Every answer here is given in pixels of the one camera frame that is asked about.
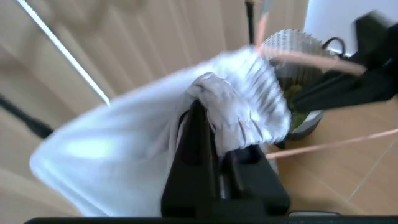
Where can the pink clothes hanger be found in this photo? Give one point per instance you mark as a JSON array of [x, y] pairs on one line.
[[311, 60]]

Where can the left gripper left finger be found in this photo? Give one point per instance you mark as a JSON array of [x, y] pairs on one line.
[[189, 186]]

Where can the dark green garment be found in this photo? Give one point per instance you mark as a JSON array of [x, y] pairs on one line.
[[295, 118]]

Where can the white laundry basket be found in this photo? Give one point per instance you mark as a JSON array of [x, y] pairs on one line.
[[292, 40]]

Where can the pale grey shorts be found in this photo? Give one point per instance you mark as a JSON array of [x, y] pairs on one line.
[[124, 140]]

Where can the black clothes rack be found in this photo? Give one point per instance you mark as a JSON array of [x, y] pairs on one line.
[[250, 25]]

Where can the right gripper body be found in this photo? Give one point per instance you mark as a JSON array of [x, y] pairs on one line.
[[382, 62]]

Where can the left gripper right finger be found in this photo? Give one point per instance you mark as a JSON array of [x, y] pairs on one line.
[[258, 189]]

